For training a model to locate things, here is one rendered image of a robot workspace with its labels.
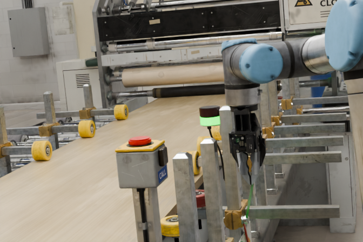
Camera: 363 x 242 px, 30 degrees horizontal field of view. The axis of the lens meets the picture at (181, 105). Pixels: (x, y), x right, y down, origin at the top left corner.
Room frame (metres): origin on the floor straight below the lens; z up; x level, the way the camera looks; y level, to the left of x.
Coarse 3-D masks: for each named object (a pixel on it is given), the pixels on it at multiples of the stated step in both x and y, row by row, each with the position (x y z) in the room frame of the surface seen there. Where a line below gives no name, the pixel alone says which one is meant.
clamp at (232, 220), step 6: (246, 204) 1.94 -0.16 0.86; (228, 210) 1.87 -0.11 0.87; (234, 210) 1.87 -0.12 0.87; (240, 210) 1.86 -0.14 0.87; (228, 216) 1.85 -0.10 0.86; (234, 216) 1.84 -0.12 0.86; (240, 216) 1.85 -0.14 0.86; (228, 222) 1.85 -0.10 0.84; (234, 222) 1.84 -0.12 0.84; (240, 222) 1.84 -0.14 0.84; (228, 228) 1.85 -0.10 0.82; (234, 228) 1.84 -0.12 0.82
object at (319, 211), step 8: (224, 208) 1.93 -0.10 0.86; (256, 208) 1.90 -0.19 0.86; (264, 208) 1.89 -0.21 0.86; (272, 208) 1.89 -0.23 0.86; (280, 208) 1.88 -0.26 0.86; (288, 208) 1.87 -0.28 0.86; (296, 208) 1.87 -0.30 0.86; (304, 208) 1.86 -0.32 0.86; (312, 208) 1.85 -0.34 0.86; (320, 208) 1.85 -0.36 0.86; (328, 208) 1.84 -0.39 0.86; (336, 208) 1.84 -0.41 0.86; (200, 216) 1.94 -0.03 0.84; (224, 216) 1.92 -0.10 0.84; (248, 216) 1.90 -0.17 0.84; (256, 216) 1.90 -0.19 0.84; (264, 216) 1.89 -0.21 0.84; (272, 216) 1.88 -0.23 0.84; (280, 216) 1.88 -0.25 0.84; (288, 216) 1.87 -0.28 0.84; (296, 216) 1.87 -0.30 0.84; (304, 216) 1.86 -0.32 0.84; (312, 216) 1.85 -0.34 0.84; (320, 216) 1.85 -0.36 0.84; (328, 216) 1.84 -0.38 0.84; (336, 216) 1.84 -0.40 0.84
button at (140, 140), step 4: (140, 136) 1.17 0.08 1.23; (144, 136) 1.17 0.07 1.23; (148, 136) 1.16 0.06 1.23; (128, 140) 1.15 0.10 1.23; (132, 140) 1.14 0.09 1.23; (136, 140) 1.14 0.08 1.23; (140, 140) 1.14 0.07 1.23; (144, 140) 1.14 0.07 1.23; (148, 140) 1.14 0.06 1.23; (132, 144) 1.14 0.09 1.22; (136, 144) 1.14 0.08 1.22; (140, 144) 1.14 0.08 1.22; (144, 144) 1.14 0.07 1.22
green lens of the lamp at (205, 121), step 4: (200, 120) 1.89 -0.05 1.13; (204, 120) 1.88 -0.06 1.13; (208, 120) 1.87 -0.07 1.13; (212, 120) 1.87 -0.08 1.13; (216, 120) 1.87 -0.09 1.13; (200, 124) 1.90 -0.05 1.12; (204, 124) 1.88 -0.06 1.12; (208, 124) 1.87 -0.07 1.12; (212, 124) 1.87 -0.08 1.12; (216, 124) 1.87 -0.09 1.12
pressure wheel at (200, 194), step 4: (196, 192) 1.95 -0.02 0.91; (200, 192) 1.97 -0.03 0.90; (196, 196) 1.92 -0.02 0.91; (200, 196) 1.92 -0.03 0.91; (204, 196) 1.92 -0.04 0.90; (196, 200) 1.92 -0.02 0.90; (200, 200) 1.92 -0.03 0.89; (204, 200) 1.92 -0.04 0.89; (200, 204) 1.92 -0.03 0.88; (204, 204) 1.92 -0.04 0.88; (200, 208) 1.95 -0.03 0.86; (200, 220) 1.95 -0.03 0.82; (200, 224) 1.95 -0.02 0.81; (200, 228) 1.95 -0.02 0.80
